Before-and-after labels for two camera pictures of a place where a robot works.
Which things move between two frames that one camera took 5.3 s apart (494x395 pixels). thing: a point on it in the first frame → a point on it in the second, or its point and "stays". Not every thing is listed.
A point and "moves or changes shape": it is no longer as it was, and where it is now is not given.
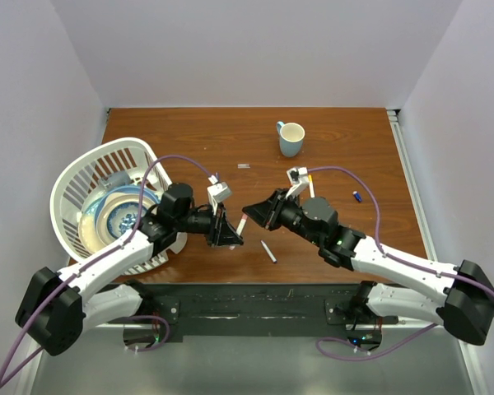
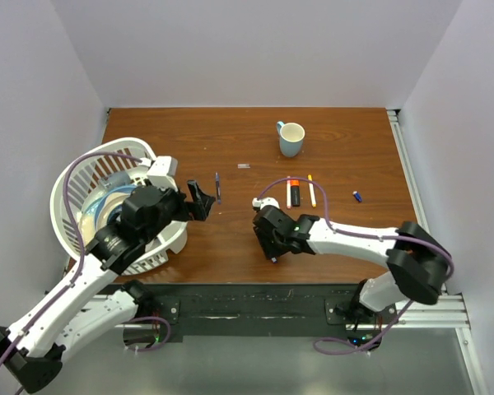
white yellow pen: (311, 186) stays
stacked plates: (113, 212) stays
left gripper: (220, 230) → (202, 202)
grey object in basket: (117, 178) stays
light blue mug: (291, 136) stays
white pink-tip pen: (240, 229) moves or changes shape
